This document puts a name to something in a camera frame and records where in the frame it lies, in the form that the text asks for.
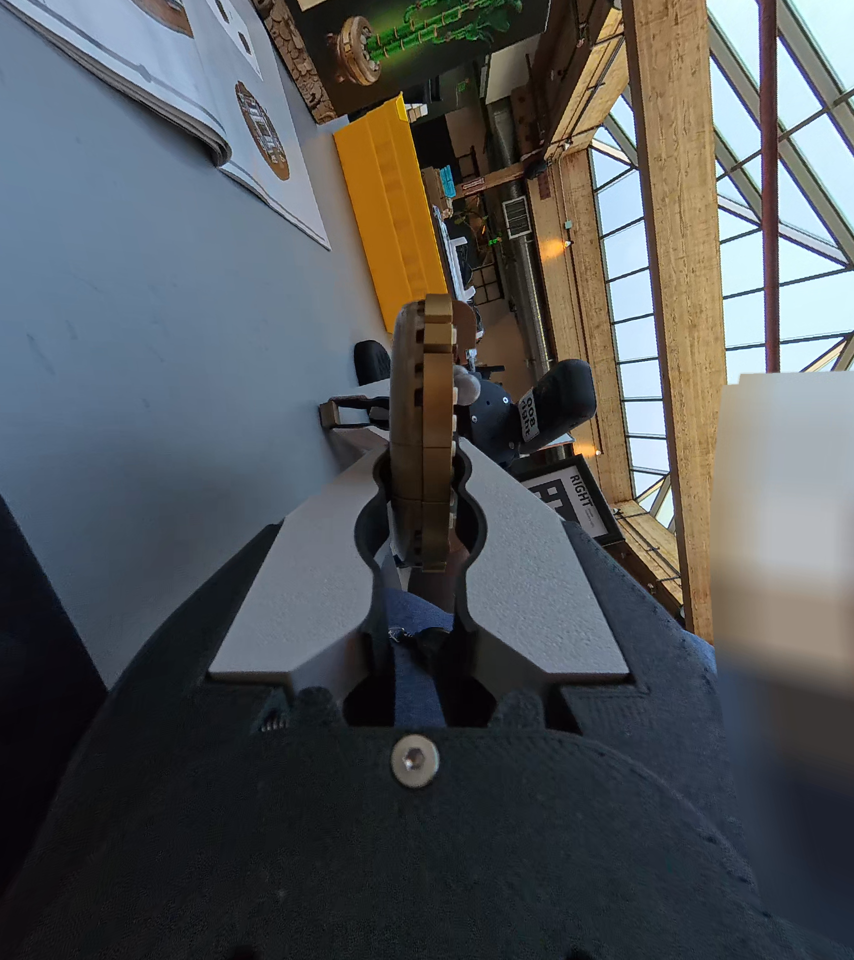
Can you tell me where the black lego bamboo set box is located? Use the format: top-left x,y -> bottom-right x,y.
254,0 -> 552,125

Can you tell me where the red pipe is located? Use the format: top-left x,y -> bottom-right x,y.
759,0 -> 783,374

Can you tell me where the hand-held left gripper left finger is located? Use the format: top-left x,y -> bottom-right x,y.
209,442 -> 400,696

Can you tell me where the round tan lego base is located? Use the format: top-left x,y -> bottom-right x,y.
388,294 -> 482,573

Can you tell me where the black office chair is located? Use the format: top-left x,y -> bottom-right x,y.
354,339 -> 392,391

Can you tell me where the open lego instruction booklet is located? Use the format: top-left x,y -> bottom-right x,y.
3,0 -> 332,251

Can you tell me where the yellow plastic bin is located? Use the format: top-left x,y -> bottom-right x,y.
333,93 -> 451,331

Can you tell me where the black padded cushion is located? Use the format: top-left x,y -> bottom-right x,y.
0,412 -> 109,826

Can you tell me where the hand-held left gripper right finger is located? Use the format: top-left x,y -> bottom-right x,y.
454,438 -> 631,696

